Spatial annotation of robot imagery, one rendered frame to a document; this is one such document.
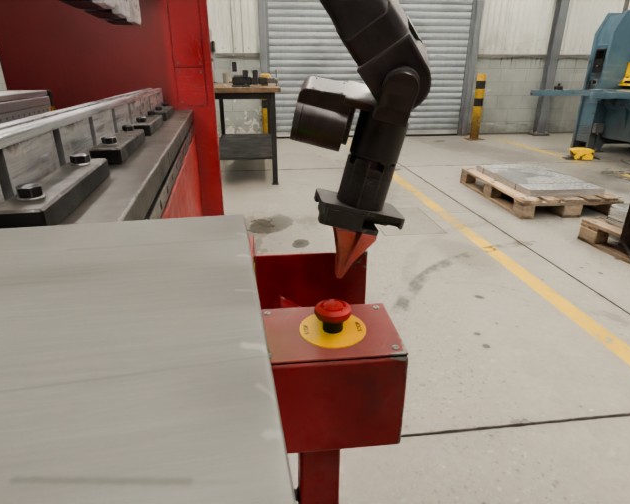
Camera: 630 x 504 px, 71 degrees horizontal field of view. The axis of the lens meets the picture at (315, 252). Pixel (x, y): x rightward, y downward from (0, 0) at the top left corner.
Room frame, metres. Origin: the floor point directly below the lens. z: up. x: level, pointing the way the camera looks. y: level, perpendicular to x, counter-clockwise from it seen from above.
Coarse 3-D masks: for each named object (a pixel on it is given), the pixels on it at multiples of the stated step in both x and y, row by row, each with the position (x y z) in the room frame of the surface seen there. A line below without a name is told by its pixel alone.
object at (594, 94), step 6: (558, 84) 5.92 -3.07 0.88; (534, 90) 5.85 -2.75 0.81; (540, 90) 5.85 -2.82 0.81; (546, 90) 5.86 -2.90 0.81; (552, 90) 5.87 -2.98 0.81; (558, 90) 5.88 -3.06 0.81; (564, 90) 5.89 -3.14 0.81; (570, 90) 5.90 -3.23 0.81; (576, 90) 5.91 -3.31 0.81; (582, 90) 5.92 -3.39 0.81; (588, 90) 5.93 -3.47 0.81; (594, 90) 5.94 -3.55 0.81; (600, 90) 5.95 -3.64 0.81; (588, 96) 5.98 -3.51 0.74; (594, 96) 5.23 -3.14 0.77; (600, 96) 5.24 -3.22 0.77; (606, 96) 5.25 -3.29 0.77; (612, 96) 5.26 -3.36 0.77; (618, 96) 5.27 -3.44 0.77; (624, 96) 5.28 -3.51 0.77
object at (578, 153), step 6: (594, 126) 6.17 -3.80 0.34; (600, 126) 6.14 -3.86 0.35; (594, 132) 6.15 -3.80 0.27; (600, 132) 6.15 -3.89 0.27; (594, 144) 6.17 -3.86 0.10; (570, 150) 5.71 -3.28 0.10; (576, 150) 5.55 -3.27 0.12; (582, 150) 5.54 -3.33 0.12; (588, 150) 5.52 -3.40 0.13; (576, 156) 5.55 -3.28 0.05; (582, 156) 5.53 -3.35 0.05; (588, 156) 5.52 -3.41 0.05; (594, 156) 5.74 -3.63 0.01
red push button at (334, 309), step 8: (320, 304) 0.41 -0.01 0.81; (328, 304) 0.41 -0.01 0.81; (336, 304) 0.41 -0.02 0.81; (344, 304) 0.41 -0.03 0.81; (320, 312) 0.40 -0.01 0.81; (328, 312) 0.39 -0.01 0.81; (336, 312) 0.39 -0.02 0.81; (344, 312) 0.40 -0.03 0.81; (328, 320) 0.39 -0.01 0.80; (336, 320) 0.39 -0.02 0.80; (344, 320) 0.39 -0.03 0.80; (328, 328) 0.40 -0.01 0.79; (336, 328) 0.40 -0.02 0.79
